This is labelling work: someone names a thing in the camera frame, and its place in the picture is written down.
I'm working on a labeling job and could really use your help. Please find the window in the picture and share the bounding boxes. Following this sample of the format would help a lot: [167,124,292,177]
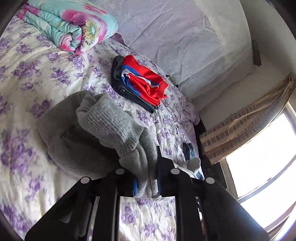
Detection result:
[220,103,295,239]

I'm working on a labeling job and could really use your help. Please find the floral folded quilt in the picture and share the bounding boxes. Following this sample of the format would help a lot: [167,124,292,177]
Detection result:
[17,1,118,55]

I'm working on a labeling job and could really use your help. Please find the checkered beige curtain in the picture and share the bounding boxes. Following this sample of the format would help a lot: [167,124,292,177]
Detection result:
[200,74,295,165]

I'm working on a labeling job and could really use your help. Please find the grey sweatpants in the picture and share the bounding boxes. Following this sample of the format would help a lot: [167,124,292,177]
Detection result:
[37,90,159,198]

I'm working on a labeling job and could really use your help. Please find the red folded shorts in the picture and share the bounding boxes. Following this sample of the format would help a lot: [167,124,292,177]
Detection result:
[121,55,169,106]

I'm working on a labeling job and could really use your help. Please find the blue jeans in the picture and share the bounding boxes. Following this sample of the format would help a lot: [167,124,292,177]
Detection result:
[183,143,195,161]

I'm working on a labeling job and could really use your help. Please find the lavender lace headboard cover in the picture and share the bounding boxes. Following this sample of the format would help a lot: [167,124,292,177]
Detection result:
[95,1,254,101]

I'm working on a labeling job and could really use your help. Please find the dark folded clothes stack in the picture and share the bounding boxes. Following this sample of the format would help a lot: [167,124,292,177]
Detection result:
[111,55,159,113]

